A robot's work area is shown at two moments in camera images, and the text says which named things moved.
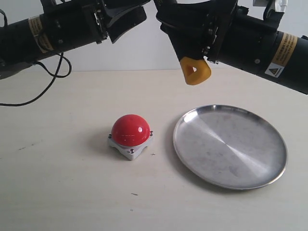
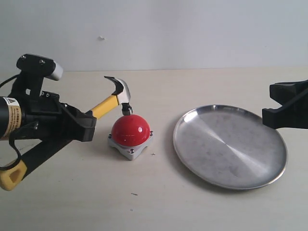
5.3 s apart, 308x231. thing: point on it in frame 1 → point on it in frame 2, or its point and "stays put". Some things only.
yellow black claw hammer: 195,71 → 10,179
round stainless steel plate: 231,147 stays put
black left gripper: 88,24 → 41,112
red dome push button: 131,134 stays put
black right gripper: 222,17 → 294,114
